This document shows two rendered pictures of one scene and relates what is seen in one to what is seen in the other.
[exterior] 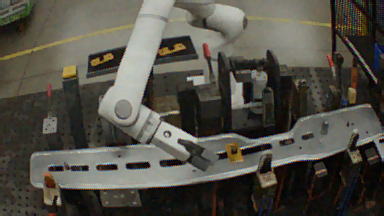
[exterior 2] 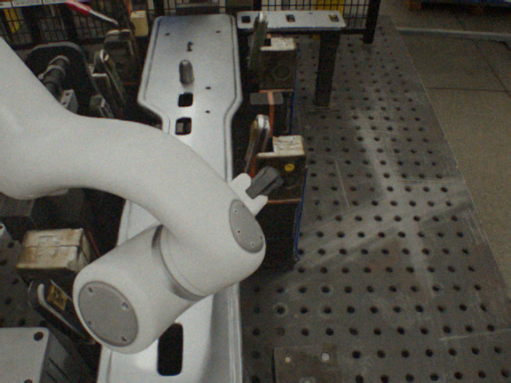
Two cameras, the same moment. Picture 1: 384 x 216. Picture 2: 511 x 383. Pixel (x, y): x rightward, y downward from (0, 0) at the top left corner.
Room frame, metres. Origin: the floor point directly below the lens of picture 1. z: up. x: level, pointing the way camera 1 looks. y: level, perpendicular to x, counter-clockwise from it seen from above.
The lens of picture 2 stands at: (1.04, 0.38, 1.55)
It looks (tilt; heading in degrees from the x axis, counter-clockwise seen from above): 47 degrees down; 275
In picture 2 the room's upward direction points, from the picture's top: straight up
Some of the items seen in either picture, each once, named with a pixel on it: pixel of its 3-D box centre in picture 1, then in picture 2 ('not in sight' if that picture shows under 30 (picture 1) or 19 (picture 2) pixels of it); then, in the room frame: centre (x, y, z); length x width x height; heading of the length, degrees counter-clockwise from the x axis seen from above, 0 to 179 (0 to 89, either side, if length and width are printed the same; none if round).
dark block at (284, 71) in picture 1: (281, 120); not in sight; (1.45, -0.30, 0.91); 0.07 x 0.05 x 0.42; 8
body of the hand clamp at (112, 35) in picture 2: (331, 125); (131, 96); (1.43, -0.55, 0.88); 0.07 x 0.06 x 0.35; 8
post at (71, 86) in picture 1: (77, 124); not in sight; (1.47, 0.42, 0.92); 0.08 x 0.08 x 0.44; 8
